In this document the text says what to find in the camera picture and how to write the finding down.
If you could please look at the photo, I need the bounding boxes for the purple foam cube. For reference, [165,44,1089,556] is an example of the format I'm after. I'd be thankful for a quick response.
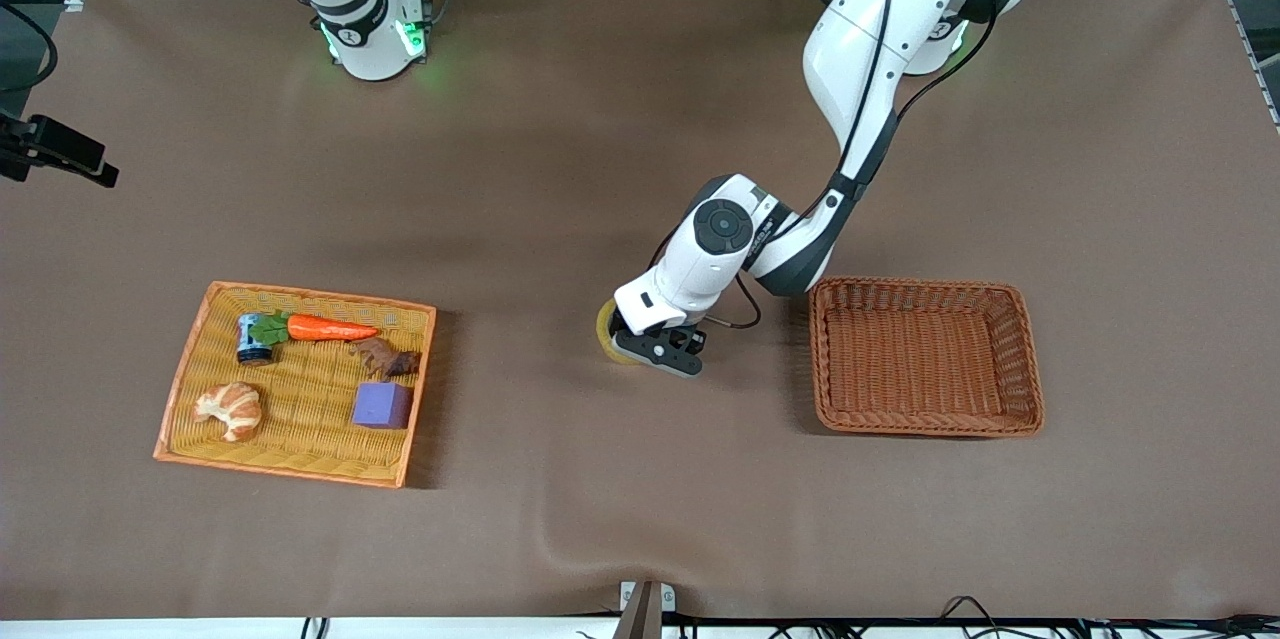
[351,381,413,431]

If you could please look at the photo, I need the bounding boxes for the toy croissant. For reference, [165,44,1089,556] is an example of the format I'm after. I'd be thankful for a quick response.
[192,381,263,443]

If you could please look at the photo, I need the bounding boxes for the brown wicker basket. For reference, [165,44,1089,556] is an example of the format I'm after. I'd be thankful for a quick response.
[808,277,1046,438]

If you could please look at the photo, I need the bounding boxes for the black cables under table edge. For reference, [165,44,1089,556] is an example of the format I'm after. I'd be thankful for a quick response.
[940,597,1280,639]

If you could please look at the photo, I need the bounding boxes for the orange rimmed yellow wicker basket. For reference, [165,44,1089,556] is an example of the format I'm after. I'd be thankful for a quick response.
[153,281,438,490]

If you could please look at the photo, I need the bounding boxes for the orange toy carrot green leaves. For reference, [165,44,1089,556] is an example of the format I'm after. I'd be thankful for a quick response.
[250,311,380,348]

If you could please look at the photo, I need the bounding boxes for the brown toy lion figure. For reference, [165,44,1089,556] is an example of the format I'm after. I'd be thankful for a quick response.
[350,337,421,380]

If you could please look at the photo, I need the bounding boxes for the clear yellowish tape roll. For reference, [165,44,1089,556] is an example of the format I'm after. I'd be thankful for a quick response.
[597,299,641,366]

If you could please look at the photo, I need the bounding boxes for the metal table bracket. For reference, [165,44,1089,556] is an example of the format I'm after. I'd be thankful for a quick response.
[618,579,677,639]

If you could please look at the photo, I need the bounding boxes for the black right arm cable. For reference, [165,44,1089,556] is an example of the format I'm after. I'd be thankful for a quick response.
[0,4,58,92]

